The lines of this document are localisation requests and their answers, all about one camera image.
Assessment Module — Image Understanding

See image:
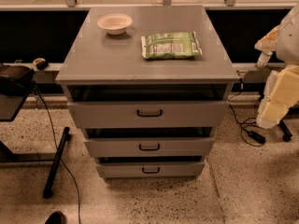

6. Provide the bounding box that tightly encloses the grey drawer cabinet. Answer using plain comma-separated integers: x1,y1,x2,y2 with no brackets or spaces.
55,5,240,180

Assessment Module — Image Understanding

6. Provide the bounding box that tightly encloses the grey top drawer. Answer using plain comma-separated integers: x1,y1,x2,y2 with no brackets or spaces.
68,93,227,128

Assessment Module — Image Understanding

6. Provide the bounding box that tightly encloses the black shoe tip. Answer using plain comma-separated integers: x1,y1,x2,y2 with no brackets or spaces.
45,211,66,224

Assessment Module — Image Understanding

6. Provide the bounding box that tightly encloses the black bag on table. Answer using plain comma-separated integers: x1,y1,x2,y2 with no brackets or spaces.
0,63,35,96

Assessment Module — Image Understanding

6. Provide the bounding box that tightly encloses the black chair base leg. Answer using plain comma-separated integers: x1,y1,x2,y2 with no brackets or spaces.
279,120,292,142

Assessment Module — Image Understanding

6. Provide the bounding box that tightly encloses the grey middle drawer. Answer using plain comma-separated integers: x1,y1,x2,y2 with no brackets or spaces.
85,128,214,158

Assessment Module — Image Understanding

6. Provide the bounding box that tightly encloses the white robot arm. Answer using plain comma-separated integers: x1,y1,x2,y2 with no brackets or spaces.
254,4,299,129

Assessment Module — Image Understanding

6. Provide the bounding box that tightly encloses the white bowl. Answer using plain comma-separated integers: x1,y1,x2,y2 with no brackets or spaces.
97,13,133,35

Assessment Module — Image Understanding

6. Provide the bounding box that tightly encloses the yellow black tape measure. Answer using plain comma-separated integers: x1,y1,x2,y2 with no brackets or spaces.
33,58,49,70

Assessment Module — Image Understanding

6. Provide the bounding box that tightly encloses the black floor cable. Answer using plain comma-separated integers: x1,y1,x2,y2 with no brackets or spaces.
32,86,82,224

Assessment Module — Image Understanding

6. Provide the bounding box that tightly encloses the black side table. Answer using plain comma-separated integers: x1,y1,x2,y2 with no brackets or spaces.
0,81,71,199

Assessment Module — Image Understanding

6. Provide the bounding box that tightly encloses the grey drawer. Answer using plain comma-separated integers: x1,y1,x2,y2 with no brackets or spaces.
85,128,214,158
68,93,227,128
97,156,205,179

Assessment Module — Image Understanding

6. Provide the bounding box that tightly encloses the grey bottom drawer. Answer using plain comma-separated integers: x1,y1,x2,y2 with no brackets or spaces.
97,156,205,179

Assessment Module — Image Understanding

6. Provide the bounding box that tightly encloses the black power adapter with cable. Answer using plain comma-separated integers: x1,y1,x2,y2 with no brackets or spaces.
228,77,267,147

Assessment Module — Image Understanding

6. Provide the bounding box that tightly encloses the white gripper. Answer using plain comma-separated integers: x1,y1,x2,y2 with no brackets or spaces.
256,65,299,129

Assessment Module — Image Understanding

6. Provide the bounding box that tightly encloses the green chip bag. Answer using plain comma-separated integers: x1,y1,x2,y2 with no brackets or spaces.
141,32,202,60

